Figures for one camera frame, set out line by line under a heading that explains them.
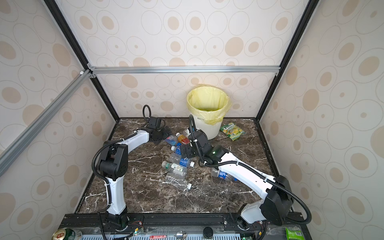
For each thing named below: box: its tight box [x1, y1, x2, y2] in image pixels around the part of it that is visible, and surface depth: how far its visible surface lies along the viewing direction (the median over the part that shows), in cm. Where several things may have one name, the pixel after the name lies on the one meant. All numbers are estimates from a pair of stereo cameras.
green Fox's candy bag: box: [219, 122, 246, 141], surface depth 111 cm
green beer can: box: [51, 228, 83, 240], surface depth 64 cm
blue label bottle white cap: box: [171, 143, 182, 157], surface depth 99 cm
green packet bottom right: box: [285, 226, 305, 240], surface depth 71 cm
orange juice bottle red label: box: [175, 132, 191, 145], surface depth 105 cm
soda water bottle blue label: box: [168, 153, 195, 168], surface depth 92 cm
